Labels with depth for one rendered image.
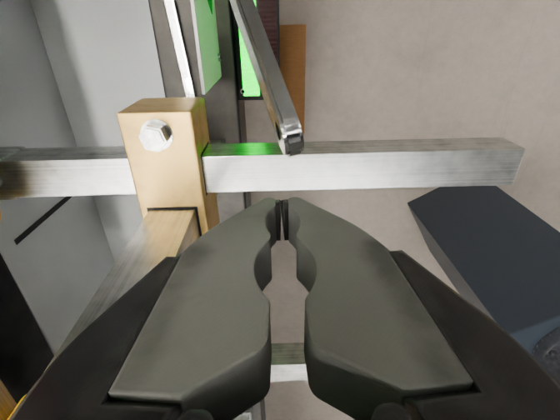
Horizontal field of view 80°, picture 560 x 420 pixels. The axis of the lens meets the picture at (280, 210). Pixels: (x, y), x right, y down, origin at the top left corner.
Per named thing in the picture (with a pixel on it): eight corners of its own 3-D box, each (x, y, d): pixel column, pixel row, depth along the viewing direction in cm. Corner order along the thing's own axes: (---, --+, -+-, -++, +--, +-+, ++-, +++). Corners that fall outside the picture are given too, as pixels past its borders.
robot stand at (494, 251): (474, 169, 118) (637, 287, 65) (492, 222, 128) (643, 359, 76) (407, 202, 123) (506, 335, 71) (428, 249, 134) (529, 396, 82)
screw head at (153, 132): (170, 118, 22) (165, 122, 21) (175, 148, 23) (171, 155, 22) (138, 119, 22) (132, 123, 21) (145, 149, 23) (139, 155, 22)
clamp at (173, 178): (212, 96, 26) (200, 111, 22) (227, 238, 33) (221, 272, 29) (132, 97, 26) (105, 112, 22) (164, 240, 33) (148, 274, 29)
